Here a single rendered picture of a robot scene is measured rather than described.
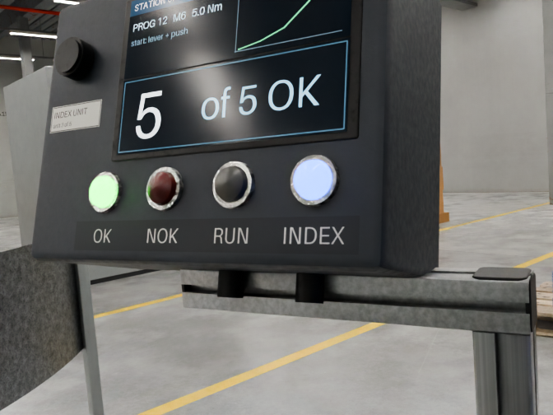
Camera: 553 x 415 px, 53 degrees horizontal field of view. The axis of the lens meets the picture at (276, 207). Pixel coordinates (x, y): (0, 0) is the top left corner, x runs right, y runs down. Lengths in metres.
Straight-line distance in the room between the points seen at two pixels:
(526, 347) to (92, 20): 0.35
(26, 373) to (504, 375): 1.51
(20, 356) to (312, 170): 1.49
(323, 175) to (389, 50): 0.07
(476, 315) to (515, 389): 0.04
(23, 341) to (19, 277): 0.17
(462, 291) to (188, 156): 0.18
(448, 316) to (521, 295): 0.04
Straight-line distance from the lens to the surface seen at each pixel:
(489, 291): 0.33
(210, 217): 0.32
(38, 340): 1.77
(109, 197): 0.37
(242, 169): 0.31
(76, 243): 0.39
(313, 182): 0.28
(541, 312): 3.63
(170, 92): 0.36
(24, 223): 7.15
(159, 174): 0.34
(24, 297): 1.71
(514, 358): 0.34
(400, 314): 0.34
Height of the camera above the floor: 1.13
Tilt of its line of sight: 5 degrees down
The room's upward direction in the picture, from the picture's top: 4 degrees counter-clockwise
